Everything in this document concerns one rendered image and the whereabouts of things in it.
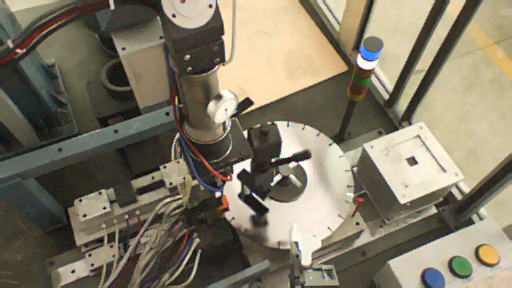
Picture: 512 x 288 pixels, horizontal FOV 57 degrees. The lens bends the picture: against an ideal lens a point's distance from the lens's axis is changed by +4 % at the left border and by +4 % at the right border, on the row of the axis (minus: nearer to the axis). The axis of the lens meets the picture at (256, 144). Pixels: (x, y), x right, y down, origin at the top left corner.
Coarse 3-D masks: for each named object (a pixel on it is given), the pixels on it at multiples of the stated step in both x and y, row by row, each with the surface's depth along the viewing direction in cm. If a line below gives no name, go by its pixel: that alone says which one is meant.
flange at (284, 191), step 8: (296, 168) 108; (296, 176) 107; (304, 176) 107; (280, 184) 105; (288, 184) 105; (304, 184) 106; (272, 192) 105; (280, 192) 105; (288, 192) 105; (296, 192) 105; (280, 200) 105; (288, 200) 105
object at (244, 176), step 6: (240, 174) 101; (246, 174) 101; (240, 180) 102; (246, 180) 101; (246, 186) 102; (252, 186) 100; (258, 186) 96; (264, 186) 96; (258, 192) 99; (264, 192) 99; (270, 192) 100; (264, 198) 99
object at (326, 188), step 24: (288, 144) 113; (312, 144) 113; (240, 168) 109; (312, 168) 110; (336, 168) 110; (216, 192) 106; (240, 192) 106; (312, 192) 107; (336, 192) 107; (240, 216) 103; (264, 216) 103; (288, 216) 104; (312, 216) 104; (336, 216) 104; (264, 240) 101; (288, 240) 101
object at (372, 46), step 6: (372, 36) 103; (366, 42) 102; (372, 42) 102; (378, 42) 102; (366, 48) 101; (372, 48) 101; (378, 48) 101; (366, 54) 102; (372, 54) 102; (378, 54) 102; (372, 60) 103
